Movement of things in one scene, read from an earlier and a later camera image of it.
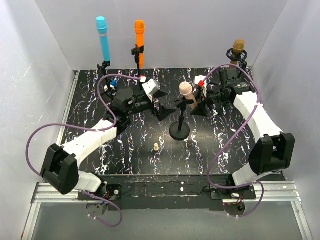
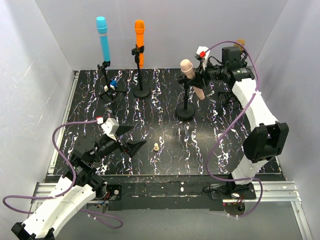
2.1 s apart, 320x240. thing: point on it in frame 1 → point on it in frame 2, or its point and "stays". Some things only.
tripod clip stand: [104, 64] stays
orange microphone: [139, 27] stays
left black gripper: [155, 105] → [122, 141]
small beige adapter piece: [156, 148] stays
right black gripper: [202, 99] → [201, 77]
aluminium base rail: [268, 192] stays
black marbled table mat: [157, 133] stays
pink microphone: [186, 89] → [186, 66]
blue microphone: [102, 29] stays
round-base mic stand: [178, 131] → [185, 111]
